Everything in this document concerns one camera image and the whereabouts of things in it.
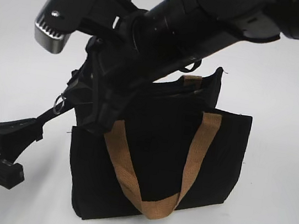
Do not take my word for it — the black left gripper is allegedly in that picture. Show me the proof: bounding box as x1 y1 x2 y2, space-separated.
0 99 74 189

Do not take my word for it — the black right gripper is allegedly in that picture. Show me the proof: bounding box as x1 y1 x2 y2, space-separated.
65 36 151 134

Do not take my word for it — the silver zipper pull ring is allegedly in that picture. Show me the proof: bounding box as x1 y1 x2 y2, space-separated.
52 92 68 116

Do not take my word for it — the black canvas tote bag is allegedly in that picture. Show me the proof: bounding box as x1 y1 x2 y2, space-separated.
70 68 253 220

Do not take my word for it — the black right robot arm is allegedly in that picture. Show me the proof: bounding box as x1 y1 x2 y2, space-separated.
68 0 299 134

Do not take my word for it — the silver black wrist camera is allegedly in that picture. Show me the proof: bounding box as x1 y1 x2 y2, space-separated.
34 0 138 54

